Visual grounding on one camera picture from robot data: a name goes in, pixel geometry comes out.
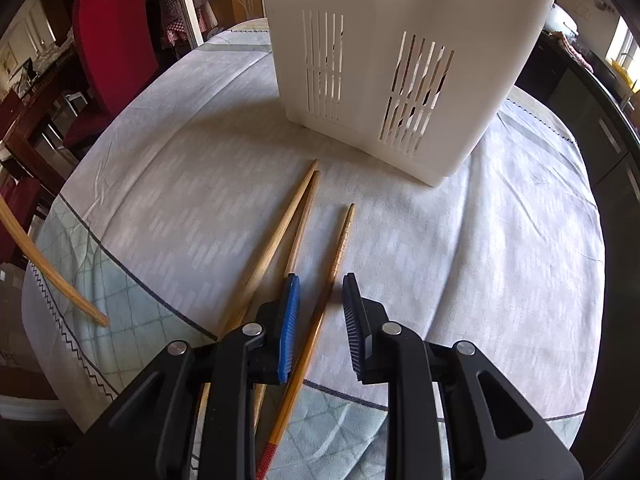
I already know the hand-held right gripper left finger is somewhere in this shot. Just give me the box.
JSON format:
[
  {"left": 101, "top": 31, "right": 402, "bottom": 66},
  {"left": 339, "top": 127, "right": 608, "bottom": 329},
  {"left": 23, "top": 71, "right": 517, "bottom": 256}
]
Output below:
[{"left": 85, "top": 273, "right": 302, "bottom": 480}]

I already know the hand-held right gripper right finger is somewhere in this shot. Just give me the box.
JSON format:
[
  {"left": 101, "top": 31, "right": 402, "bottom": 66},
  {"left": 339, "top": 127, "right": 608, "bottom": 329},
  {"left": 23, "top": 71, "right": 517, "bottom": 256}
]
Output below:
[{"left": 342, "top": 272, "right": 583, "bottom": 480}]

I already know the white plastic utensil holder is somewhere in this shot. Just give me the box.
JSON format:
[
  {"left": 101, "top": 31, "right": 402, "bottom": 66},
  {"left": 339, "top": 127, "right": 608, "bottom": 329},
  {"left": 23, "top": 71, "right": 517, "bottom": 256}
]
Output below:
[{"left": 256, "top": 0, "right": 568, "bottom": 190}]

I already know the red upholstered chair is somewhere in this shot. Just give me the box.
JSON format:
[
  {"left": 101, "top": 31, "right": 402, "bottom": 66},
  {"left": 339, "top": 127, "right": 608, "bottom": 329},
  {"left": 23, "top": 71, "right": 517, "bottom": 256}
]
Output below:
[
  {"left": 62, "top": 0, "right": 161, "bottom": 151},
  {"left": 0, "top": 175, "right": 42, "bottom": 267}
]

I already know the dark wooden dining table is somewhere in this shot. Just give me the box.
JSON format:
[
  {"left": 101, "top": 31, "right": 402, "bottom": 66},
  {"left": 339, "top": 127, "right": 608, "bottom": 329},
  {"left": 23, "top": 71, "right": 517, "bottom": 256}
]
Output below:
[{"left": 0, "top": 60, "right": 81, "bottom": 186}]

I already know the pink cloth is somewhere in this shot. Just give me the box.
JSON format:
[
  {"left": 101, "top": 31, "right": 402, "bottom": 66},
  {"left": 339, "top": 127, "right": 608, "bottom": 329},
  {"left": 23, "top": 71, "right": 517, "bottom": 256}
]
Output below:
[{"left": 550, "top": 32, "right": 596, "bottom": 73}]

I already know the white rice cooker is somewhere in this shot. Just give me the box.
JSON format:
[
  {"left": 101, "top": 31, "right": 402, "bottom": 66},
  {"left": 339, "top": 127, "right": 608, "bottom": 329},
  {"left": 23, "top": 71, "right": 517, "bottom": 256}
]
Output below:
[{"left": 544, "top": 2, "right": 578, "bottom": 36}]

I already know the yellow plastic item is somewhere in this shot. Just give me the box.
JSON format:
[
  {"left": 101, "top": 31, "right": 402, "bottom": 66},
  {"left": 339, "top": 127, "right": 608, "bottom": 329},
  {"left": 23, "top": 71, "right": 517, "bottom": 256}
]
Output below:
[{"left": 612, "top": 57, "right": 640, "bottom": 93}]

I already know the kitchen window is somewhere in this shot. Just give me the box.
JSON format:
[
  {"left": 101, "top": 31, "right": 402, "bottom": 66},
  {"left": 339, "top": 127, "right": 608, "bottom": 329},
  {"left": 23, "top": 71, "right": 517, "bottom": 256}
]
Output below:
[{"left": 607, "top": 15, "right": 637, "bottom": 66}]

